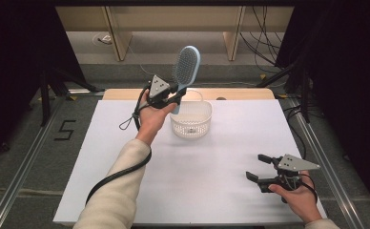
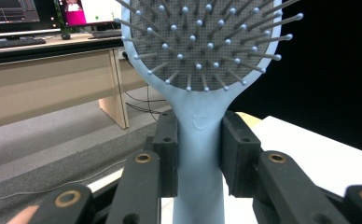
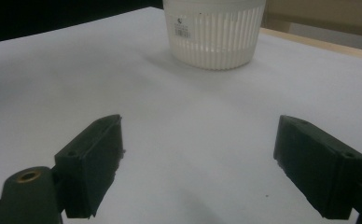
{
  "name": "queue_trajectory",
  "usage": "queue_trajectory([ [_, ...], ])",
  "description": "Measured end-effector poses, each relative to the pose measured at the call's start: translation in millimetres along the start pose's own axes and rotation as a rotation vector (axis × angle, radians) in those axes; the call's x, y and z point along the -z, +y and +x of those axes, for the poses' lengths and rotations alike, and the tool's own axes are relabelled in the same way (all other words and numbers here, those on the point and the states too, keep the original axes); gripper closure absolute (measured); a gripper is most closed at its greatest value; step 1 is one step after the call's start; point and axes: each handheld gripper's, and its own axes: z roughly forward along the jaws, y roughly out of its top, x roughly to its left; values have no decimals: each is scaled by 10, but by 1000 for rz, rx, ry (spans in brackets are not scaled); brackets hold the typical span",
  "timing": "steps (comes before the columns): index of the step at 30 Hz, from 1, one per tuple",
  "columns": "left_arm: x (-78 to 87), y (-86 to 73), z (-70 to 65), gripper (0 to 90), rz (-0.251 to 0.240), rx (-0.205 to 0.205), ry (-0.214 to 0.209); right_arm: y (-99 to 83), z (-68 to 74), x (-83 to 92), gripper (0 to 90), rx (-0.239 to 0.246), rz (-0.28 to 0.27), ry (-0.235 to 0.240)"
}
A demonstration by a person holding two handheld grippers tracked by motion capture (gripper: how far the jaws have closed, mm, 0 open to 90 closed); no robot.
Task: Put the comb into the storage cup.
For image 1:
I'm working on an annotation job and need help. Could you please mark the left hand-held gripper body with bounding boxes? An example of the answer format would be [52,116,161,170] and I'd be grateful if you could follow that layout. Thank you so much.
[144,73,178,111]

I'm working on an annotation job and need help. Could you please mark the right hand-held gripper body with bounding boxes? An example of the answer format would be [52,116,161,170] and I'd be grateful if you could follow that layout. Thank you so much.
[274,154,321,193]

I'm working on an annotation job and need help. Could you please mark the light blue hairbrush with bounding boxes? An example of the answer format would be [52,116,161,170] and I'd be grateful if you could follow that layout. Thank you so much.
[170,45,202,115]

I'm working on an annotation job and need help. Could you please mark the white plastic basket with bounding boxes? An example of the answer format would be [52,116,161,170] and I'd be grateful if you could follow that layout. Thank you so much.
[169,89,214,140]

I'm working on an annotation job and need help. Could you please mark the person's left hand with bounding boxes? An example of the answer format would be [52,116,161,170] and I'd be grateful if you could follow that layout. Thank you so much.
[136,89,178,145]

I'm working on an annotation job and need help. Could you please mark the person's right hand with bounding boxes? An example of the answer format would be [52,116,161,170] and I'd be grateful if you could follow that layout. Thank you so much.
[267,171,323,224]

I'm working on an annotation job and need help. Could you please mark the white table cover board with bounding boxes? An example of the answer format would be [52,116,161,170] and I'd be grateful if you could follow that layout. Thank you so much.
[52,99,329,225]

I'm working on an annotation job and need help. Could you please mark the beige wooden desk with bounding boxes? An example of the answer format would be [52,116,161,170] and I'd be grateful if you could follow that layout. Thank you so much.
[54,6,295,62]

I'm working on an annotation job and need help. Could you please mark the black tripod stand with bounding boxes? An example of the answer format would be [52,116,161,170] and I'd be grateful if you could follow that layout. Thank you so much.
[255,60,312,124]
[39,67,106,128]

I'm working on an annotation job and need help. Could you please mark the round floor socket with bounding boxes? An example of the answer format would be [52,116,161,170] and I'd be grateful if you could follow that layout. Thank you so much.
[92,31,113,46]

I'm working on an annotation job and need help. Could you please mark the black curtain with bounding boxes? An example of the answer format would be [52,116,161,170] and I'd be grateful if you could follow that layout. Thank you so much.
[274,0,370,219]
[0,0,88,168]

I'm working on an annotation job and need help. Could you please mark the black right gripper strap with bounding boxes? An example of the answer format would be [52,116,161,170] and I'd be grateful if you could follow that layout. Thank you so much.
[299,173,319,205]

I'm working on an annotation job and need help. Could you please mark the aluminium floor rail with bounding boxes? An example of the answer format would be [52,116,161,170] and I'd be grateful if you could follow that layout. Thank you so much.
[0,94,67,229]
[287,97,366,229]

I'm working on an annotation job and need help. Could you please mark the thin black strap loop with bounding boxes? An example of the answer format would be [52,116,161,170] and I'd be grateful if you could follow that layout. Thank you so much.
[118,82,152,133]

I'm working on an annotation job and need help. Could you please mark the white floor cable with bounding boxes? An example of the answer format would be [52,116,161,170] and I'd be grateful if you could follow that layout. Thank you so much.
[127,44,257,88]

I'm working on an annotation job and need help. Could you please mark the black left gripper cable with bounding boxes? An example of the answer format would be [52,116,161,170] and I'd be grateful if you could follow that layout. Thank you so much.
[85,148,154,205]

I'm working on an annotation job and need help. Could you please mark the black hanging cables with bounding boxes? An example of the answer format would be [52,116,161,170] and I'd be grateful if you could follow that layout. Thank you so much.
[238,6,286,74]

